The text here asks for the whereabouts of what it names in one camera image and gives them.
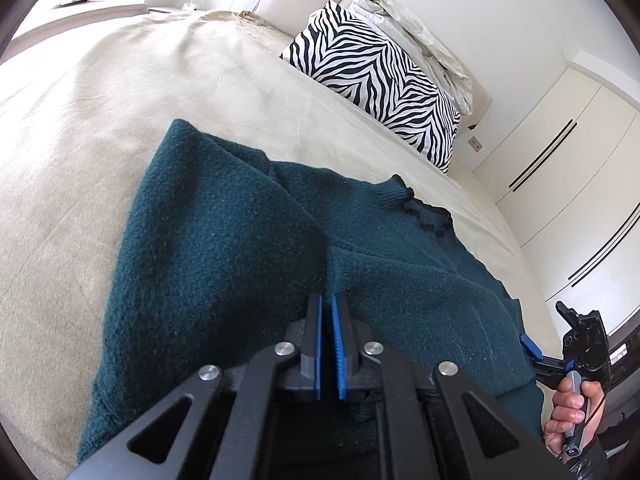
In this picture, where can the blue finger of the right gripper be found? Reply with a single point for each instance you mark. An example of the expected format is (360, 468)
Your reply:
(531, 345)

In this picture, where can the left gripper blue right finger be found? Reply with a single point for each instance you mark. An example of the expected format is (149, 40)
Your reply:
(346, 350)

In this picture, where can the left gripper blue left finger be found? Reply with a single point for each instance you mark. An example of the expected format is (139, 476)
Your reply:
(311, 350)

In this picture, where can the dark teal knit sweater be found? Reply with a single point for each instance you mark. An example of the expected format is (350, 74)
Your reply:
(223, 247)

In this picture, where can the person's right hand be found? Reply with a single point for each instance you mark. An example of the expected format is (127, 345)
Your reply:
(567, 413)

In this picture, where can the zebra print pillow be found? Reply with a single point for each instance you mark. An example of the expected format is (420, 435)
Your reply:
(355, 60)

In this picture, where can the crumpled white duvet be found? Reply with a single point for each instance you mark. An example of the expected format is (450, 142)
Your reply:
(405, 29)

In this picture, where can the cream bed sheet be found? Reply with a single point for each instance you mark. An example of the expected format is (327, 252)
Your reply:
(82, 114)

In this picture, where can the white wardrobe with black handles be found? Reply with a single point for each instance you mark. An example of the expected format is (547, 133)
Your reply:
(566, 180)

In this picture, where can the wall power socket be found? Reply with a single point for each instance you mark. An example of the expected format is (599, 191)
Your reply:
(475, 144)

